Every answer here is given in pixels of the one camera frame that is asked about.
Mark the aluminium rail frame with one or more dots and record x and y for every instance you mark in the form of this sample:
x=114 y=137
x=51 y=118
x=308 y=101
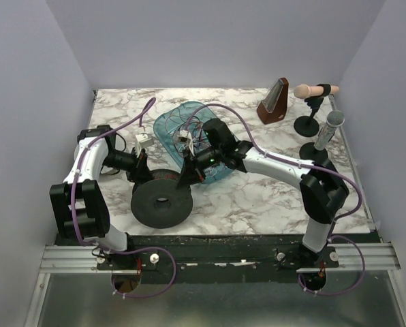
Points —
x=350 y=298

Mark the dark grey perforated spool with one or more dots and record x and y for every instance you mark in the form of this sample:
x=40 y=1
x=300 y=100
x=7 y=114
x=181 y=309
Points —
x=158 y=203

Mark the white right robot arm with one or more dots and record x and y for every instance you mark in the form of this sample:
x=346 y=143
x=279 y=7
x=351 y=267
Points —
x=322 y=188

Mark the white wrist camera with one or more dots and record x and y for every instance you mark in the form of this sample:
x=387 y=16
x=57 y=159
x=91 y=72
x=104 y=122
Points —
x=142 y=140
x=184 y=141

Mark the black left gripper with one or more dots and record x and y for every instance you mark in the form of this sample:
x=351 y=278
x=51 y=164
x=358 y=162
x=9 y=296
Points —
x=139 y=165

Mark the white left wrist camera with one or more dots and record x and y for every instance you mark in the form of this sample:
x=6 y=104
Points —
x=142 y=140

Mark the white perforated spool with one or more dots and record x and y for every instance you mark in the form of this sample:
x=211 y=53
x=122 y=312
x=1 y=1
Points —
x=76 y=153

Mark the black stand of silver microphone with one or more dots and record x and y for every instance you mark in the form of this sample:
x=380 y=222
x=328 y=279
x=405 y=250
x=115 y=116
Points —
x=309 y=152

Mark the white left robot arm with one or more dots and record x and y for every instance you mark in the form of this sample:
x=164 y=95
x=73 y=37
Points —
x=79 y=208

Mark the brown wooden metronome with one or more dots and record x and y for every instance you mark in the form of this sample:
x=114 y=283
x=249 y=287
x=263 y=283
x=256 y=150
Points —
x=273 y=107

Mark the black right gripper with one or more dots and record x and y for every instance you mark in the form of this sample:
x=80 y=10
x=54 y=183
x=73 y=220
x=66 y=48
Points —
x=192 y=163

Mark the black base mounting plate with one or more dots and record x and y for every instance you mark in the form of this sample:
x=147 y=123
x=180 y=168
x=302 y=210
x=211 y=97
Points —
x=219 y=259

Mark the teal transparent plastic bin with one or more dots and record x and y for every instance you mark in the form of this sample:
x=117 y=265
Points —
x=167 y=124

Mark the silver mesh microphone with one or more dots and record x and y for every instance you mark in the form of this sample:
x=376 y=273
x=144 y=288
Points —
x=334 y=120

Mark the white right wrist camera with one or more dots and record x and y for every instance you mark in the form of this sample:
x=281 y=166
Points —
x=184 y=141

